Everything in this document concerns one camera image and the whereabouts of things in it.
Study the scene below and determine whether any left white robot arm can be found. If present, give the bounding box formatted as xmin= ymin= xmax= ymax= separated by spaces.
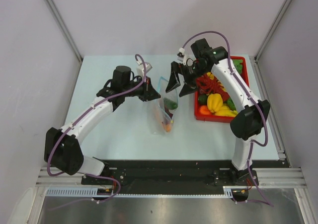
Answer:
xmin=44 ymin=66 xmax=160 ymax=184

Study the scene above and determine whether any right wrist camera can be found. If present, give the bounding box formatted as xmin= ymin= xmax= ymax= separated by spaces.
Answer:
xmin=177 ymin=47 xmax=189 ymax=66

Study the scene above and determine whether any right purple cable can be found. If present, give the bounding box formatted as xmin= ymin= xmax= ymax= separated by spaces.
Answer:
xmin=182 ymin=30 xmax=274 ymax=208

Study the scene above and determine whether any green bell pepper toy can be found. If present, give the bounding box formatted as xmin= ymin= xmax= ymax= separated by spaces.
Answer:
xmin=226 ymin=98 xmax=236 ymax=111

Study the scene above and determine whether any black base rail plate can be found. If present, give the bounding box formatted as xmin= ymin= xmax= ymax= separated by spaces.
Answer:
xmin=81 ymin=160 xmax=289 ymax=189

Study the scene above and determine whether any yellow banana bunch toy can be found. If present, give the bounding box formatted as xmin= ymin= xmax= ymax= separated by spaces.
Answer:
xmin=215 ymin=105 xmax=238 ymax=117

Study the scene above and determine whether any dark green lime toy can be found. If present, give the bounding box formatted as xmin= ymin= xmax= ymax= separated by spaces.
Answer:
xmin=197 ymin=94 xmax=208 ymax=105

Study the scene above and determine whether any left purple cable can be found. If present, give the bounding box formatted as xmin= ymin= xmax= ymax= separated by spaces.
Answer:
xmin=46 ymin=54 xmax=150 ymax=210

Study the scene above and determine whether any red plastic tray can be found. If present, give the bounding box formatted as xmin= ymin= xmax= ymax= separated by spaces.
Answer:
xmin=194 ymin=56 xmax=250 ymax=124

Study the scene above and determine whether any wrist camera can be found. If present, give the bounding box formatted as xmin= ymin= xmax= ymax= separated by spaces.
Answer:
xmin=136 ymin=62 xmax=153 ymax=77
xmin=177 ymin=47 xmax=189 ymax=66

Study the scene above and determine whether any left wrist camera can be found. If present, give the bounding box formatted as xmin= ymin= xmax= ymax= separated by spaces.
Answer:
xmin=136 ymin=62 xmax=153 ymax=77

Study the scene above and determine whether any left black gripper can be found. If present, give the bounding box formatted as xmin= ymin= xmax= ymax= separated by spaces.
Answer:
xmin=123 ymin=75 xmax=160 ymax=102

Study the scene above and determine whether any papaya slice toy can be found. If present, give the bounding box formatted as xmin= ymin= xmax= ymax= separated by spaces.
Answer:
xmin=154 ymin=106 xmax=173 ymax=133

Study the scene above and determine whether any green lettuce toy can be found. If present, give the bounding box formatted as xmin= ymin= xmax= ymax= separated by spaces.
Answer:
xmin=233 ymin=59 xmax=243 ymax=75

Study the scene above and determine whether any purple cable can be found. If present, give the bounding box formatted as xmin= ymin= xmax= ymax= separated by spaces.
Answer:
xmin=182 ymin=30 xmax=274 ymax=208
xmin=46 ymin=54 xmax=150 ymax=210

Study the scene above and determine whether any clear blue zip bag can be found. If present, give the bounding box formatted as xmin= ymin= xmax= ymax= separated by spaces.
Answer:
xmin=152 ymin=76 xmax=178 ymax=135

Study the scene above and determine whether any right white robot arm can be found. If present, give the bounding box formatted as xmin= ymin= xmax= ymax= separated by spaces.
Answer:
xmin=165 ymin=39 xmax=270 ymax=185

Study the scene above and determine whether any red lobster toy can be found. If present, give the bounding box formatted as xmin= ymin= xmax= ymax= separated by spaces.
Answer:
xmin=196 ymin=72 xmax=230 ymax=101

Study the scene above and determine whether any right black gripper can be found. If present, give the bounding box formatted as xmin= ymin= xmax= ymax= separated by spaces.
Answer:
xmin=166 ymin=61 xmax=209 ymax=97

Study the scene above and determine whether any grey cable duct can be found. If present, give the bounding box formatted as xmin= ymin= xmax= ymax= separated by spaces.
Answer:
xmin=46 ymin=185 xmax=233 ymax=198

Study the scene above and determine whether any dark green cucumber toy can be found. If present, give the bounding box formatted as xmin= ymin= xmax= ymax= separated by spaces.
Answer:
xmin=163 ymin=97 xmax=178 ymax=110

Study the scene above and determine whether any orange tangerine toy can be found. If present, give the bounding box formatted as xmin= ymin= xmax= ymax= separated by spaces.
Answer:
xmin=199 ymin=105 xmax=212 ymax=115

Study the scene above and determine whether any yellow bell pepper toy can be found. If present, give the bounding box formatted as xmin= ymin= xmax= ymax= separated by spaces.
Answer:
xmin=207 ymin=93 xmax=223 ymax=113

